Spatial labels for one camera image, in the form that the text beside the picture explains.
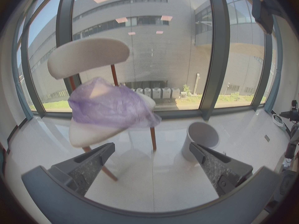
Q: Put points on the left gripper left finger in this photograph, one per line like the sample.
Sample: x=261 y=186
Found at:
x=88 y=169

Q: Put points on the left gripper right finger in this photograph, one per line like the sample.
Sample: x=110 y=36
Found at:
x=217 y=169

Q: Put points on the purple plastic bag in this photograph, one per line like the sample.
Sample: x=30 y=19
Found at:
x=112 y=106

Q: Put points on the white trash bin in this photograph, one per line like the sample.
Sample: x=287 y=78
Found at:
x=200 y=136

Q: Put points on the white chair with wooden legs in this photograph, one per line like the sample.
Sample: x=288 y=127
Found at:
x=88 y=55

